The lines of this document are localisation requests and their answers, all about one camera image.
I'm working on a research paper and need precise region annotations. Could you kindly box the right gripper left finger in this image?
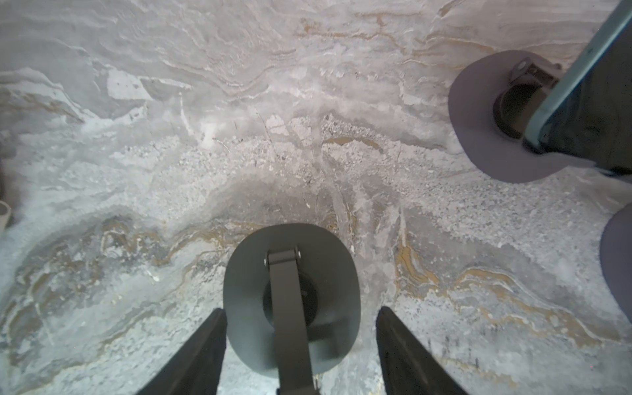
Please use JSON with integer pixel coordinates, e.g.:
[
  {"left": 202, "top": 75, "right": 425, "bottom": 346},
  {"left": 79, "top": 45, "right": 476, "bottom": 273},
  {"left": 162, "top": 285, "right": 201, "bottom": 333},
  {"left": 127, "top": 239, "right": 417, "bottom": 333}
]
[{"left": 138, "top": 309, "right": 227, "bottom": 395}]

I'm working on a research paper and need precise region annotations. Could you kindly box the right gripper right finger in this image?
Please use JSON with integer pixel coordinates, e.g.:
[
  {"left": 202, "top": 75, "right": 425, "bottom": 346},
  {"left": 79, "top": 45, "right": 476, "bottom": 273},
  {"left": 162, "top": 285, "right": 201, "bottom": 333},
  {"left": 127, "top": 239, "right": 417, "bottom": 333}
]
[{"left": 376, "top": 306, "right": 467, "bottom": 395}]

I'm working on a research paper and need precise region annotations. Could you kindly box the phone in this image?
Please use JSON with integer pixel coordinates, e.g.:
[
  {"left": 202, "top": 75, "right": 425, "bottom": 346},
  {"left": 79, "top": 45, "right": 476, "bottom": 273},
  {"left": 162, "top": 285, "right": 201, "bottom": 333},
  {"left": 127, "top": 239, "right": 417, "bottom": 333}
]
[{"left": 524, "top": 1, "right": 631, "bottom": 176}]

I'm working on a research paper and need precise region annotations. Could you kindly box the dark grey phone stand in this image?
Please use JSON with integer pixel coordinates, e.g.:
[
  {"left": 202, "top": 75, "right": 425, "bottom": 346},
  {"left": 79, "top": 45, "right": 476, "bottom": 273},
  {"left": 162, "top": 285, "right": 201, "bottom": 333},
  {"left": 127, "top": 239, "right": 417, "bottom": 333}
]
[{"left": 223, "top": 223, "right": 361, "bottom": 394}]

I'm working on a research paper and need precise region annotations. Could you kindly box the grey far-right phone stand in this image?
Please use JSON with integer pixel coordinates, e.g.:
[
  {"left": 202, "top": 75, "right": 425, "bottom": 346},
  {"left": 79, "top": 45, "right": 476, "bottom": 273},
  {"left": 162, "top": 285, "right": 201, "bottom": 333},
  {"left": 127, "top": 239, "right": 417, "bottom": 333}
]
[{"left": 448, "top": 50, "right": 594, "bottom": 184}]

